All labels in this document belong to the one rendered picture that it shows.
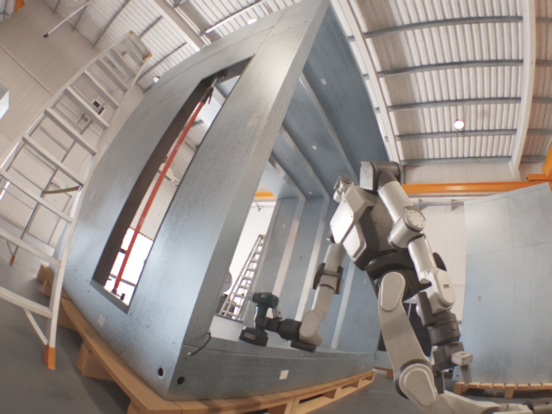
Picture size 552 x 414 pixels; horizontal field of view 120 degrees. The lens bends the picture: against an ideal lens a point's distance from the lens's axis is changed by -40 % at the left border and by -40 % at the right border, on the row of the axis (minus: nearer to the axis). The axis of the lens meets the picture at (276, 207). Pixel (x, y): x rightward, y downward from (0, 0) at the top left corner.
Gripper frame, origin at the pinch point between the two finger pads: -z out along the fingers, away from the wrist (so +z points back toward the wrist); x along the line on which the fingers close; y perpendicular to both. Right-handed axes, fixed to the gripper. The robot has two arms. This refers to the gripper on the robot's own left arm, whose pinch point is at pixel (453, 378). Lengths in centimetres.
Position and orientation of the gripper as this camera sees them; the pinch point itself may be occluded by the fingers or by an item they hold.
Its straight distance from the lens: 79.7
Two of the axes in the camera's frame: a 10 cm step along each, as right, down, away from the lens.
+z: -0.1, -7.5, 6.6
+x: -9.9, -1.0, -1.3
